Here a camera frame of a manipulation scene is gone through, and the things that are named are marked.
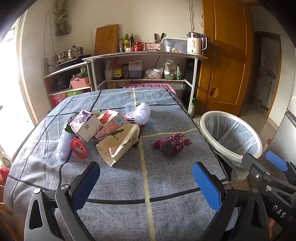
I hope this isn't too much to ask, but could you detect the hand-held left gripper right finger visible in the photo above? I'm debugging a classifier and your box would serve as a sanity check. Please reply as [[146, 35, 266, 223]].
[[193, 162, 270, 241]]

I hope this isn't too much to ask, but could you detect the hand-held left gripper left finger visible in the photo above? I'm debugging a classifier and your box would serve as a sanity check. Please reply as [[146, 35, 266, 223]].
[[24, 162, 101, 241]]

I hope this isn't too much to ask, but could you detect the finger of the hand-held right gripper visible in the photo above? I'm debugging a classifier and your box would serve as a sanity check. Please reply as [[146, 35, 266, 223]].
[[242, 153, 274, 197], [265, 151, 296, 186]]

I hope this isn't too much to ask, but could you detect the red round lid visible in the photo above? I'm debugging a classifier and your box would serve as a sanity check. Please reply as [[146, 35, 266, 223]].
[[71, 137, 88, 159]]

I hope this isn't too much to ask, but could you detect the white trash bin with liner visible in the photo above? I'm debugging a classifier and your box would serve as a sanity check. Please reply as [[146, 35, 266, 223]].
[[203, 114, 259, 181]]

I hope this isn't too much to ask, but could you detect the beige paper bag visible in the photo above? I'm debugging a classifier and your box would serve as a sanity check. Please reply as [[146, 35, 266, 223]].
[[96, 123, 140, 167]]

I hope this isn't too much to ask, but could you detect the dark red snack wrapper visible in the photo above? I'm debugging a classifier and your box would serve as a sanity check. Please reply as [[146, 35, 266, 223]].
[[151, 132, 193, 157]]

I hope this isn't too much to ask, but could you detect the purple milk carton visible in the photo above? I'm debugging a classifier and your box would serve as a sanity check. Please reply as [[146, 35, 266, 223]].
[[69, 109, 102, 143]]

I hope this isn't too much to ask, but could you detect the strawberry milk carton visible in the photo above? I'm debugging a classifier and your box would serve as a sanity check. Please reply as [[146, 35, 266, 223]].
[[95, 108, 128, 140]]

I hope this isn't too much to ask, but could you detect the clear plastic cup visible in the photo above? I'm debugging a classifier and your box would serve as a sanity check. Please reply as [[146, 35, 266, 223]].
[[124, 103, 137, 120]]

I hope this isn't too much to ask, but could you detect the grey refrigerator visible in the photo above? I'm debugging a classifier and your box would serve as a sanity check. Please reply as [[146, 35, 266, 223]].
[[277, 96, 296, 163]]

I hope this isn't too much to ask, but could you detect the white green-label bottle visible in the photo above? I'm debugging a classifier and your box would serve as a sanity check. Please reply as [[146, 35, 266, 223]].
[[0, 149, 12, 169]]

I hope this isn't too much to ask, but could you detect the red printed carton box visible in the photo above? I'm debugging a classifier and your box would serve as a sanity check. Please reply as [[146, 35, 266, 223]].
[[49, 91, 66, 107]]

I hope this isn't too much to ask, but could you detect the green printed carton box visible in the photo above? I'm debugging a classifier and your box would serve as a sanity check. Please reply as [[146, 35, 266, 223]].
[[65, 89, 85, 98]]

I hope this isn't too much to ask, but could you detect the wooden door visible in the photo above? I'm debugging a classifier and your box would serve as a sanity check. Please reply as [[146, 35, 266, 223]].
[[196, 0, 254, 117]]

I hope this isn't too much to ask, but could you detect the pink woven basket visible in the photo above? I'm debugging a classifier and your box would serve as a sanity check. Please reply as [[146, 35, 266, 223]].
[[70, 77, 90, 89]]

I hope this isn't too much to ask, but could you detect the white plastic bottle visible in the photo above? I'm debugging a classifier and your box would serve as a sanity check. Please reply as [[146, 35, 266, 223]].
[[105, 61, 113, 81]]

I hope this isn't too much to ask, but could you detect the pink lid storage box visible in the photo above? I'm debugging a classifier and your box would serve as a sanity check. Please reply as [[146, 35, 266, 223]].
[[123, 84, 178, 95]]

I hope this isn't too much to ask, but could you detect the small metal shelf rack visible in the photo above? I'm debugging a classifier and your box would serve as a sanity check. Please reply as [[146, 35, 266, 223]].
[[43, 61, 93, 107]]

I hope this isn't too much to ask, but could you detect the red cap soy sauce bottle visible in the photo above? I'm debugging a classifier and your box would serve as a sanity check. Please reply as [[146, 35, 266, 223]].
[[112, 57, 123, 80]]

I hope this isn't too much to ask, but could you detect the black induction cooker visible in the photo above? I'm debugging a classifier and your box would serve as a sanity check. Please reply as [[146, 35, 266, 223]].
[[55, 54, 92, 68]]

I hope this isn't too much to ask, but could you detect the plastic jerrycan dark liquid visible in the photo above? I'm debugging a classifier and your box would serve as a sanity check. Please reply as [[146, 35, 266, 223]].
[[128, 60, 143, 79]]

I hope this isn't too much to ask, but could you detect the white printed food bag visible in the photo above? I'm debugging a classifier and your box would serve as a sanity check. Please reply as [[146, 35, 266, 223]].
[[164, 60, 176, 75]]

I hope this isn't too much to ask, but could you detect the crumpled clear plastic bag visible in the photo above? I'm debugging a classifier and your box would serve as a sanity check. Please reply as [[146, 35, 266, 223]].
[[145, 69, 160, 80]]

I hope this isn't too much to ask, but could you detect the stainless steamer pot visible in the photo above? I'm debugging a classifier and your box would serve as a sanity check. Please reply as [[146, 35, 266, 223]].
[[55, 45, 85, 64]]

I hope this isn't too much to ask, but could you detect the white electric kettle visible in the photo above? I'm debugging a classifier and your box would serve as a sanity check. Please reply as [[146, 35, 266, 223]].
[[186, 32, 208, 55]]

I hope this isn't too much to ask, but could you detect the large metal shelf rack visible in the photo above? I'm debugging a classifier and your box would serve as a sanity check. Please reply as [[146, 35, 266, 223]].
[[82, 51, 208, 114]]

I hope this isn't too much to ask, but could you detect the clear storage box blue lid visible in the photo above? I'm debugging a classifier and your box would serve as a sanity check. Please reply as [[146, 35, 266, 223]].
[[162, 37, 188, 54]]

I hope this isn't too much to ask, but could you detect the wooden cutting board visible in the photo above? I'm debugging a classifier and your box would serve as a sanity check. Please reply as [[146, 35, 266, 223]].
[[94, 24, 120, 56]]

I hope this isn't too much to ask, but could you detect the pink utensil holder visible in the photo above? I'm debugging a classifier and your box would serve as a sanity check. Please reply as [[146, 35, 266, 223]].
[[142, 42, 162, 52]]

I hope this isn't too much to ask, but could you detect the hanging grey cloth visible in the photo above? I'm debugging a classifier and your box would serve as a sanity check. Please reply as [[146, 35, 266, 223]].
[[52, 0, 71, 36]]

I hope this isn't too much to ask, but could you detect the thin hanging cable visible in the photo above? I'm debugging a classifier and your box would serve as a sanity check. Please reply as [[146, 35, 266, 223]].
[[43, 11, 57, 61]]

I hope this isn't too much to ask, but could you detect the wall cable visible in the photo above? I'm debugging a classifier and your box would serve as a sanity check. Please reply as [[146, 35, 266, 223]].
[[188, 0, 194, 33]]

